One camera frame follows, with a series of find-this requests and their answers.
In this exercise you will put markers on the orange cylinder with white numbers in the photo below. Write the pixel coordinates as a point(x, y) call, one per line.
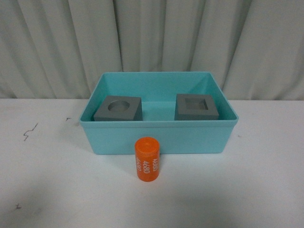
point(147, 155)

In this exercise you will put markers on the white pleated curtain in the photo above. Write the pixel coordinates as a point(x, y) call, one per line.
point(60, 48)

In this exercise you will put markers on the light blue plastic box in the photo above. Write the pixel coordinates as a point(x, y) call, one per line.
point(158, 92)

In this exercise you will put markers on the gray cube with round hole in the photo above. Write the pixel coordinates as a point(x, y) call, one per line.
point(120, 108)

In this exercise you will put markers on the gray cube with square hole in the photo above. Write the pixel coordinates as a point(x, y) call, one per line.
point(190, 107)

